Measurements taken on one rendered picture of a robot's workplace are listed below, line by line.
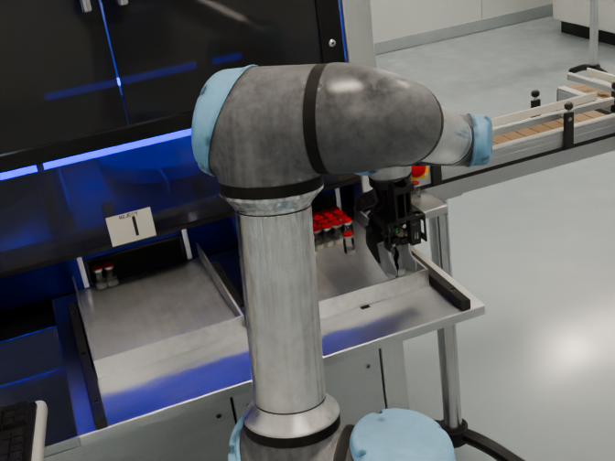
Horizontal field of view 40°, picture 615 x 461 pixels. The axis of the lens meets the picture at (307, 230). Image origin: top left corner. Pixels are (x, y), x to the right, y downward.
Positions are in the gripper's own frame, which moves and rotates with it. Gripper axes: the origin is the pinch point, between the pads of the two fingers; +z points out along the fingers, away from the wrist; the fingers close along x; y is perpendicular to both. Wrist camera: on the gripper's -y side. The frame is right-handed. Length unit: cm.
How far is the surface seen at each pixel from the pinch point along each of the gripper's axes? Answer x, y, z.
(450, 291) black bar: 6.6, 8.4, 1.5
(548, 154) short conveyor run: 59, -38, 3
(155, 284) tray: -38.9, -29.0, 3.5
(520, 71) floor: 263, -363, 92
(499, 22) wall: 324, -485, 88
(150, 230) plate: -37.6, -27.4, -8.5
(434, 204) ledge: 23.8, -29.6, 3.7
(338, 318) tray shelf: -12.6, 2.8, 3.6
